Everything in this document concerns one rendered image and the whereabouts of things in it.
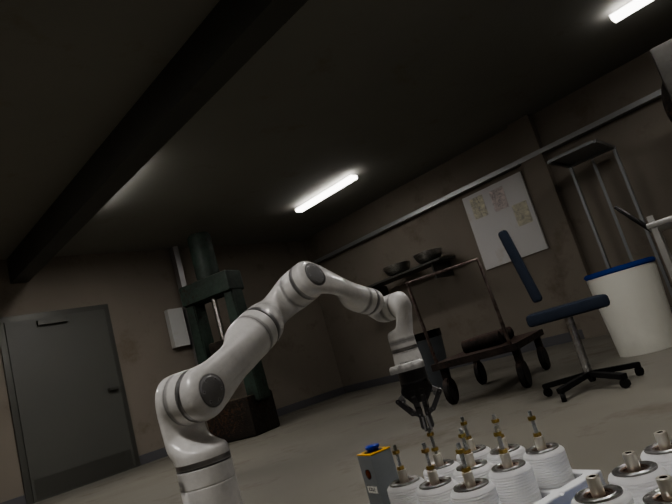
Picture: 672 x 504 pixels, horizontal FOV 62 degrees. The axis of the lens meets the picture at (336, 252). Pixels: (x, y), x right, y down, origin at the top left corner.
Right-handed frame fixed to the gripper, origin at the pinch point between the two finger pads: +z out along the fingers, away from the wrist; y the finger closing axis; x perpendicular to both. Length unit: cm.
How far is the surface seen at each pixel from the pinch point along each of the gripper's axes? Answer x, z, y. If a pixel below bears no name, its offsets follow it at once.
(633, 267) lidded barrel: -307, -26, -141
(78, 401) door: -462, -60, 472
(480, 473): 13.0, 11.8, -10.2
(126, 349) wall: -529, -113, 436
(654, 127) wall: -524, -169, -272
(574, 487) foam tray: 15.8, 18.2, -28.7
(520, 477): 21.3, 12.3, -18.5
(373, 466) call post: -1.9, 7.6, 17.4
